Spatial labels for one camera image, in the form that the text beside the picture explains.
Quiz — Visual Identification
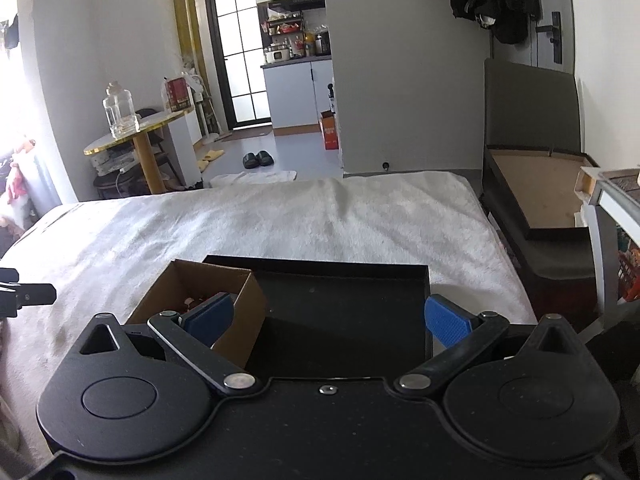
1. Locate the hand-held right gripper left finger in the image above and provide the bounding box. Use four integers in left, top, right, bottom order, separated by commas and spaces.
76, 293, 264, 395

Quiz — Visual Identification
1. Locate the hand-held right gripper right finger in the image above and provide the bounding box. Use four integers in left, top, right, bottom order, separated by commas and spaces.
395, 293, 586, 392

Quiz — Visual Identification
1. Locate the brown cardboard box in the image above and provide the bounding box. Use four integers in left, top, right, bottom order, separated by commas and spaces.
125, 259, 268, 369

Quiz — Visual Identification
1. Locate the black tray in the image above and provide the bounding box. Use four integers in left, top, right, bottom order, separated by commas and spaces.
202, 255, 434, 379

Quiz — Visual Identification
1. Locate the pink cloth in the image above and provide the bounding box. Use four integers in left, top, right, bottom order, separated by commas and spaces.
0, 137, 40, 231

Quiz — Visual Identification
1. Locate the round gold-edged table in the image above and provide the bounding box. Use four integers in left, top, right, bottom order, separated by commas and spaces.
82, 107, 196, 196

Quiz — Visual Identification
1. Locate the brown doormat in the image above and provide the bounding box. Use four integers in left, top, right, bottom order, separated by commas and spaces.
220, 129, 274, 142

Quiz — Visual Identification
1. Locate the clear glass jar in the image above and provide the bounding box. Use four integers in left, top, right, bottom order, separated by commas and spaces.
102, 81, 141, 140

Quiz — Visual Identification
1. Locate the orange cardboard box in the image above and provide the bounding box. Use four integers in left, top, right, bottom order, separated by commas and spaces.
319, 110, 341, 151

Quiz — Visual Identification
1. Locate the red canister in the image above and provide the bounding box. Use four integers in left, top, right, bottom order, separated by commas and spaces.
165, 76, 192, 113

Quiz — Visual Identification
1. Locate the dark storage bench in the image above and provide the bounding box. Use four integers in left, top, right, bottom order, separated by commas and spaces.
480, 57, 601, 318

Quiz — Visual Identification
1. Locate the white standing fan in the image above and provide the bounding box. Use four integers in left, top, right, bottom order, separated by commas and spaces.
182, 72, 221, 143

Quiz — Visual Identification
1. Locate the white kitchen cabinet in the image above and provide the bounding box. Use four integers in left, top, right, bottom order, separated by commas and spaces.
260, 57, 335, 136

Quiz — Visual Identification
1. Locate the black-framed glass door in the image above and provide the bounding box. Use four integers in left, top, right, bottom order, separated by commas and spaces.
202, 0, 273, 131

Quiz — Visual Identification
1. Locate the kitchen spice rack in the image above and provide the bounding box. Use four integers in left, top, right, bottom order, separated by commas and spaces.
265, 7, 307, 37

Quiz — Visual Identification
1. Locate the range hood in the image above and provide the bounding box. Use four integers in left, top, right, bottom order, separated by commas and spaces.
257, 0, 326, 11

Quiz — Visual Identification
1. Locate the black door handle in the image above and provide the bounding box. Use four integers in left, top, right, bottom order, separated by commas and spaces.
534, 10, 565, 65

